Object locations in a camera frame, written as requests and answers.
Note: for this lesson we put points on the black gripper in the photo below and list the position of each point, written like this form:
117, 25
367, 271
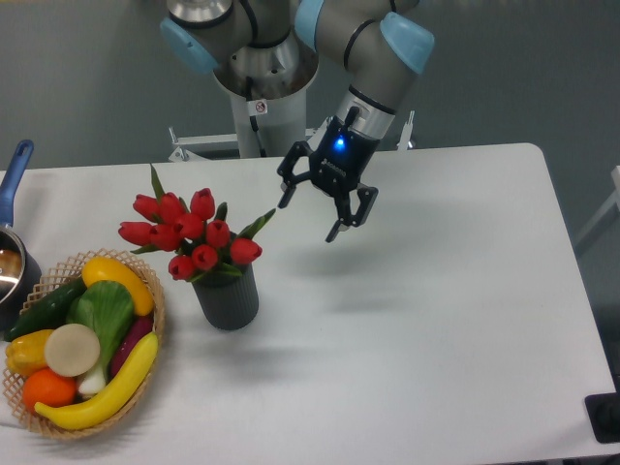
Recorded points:
336, 166

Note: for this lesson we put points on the red tulip bouquet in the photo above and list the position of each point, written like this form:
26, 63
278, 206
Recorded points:
196, 232

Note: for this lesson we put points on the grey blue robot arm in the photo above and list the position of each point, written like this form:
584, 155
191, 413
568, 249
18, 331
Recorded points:
219, 11

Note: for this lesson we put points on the dark grey ribbed vase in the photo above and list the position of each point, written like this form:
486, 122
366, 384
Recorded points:
227, 300

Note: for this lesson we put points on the purple sweet potato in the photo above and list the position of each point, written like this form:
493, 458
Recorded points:
140, 327

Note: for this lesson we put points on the yellow squash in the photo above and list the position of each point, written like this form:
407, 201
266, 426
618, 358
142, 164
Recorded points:
109, 269

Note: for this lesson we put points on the green bok choy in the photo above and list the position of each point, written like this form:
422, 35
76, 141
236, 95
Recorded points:
107, 308

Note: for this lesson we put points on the woven wicker basket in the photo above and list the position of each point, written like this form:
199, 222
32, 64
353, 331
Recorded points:
61, 274

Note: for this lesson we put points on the dark green cucumber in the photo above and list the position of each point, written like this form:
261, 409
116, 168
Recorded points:
48, 312

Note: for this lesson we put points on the beige round disc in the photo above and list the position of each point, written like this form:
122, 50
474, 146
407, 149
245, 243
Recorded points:
72, 350

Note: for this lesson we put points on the yellow banana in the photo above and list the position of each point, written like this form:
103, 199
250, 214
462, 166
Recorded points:
113, 397

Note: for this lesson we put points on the yellow bell pepper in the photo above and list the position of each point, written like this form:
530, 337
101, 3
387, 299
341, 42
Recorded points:
26, 354

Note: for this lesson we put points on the orange fruit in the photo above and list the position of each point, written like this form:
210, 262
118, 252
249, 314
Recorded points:
47, 387

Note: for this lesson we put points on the black device at edge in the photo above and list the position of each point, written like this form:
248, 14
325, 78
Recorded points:
603, 413

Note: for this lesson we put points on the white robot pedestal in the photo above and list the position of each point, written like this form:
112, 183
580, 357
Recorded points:
266, 66

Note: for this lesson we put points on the white frame at right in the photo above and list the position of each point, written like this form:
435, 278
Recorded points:
601, 220

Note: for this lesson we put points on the blue handled saucepan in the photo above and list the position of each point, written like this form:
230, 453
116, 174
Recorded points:
19, 270

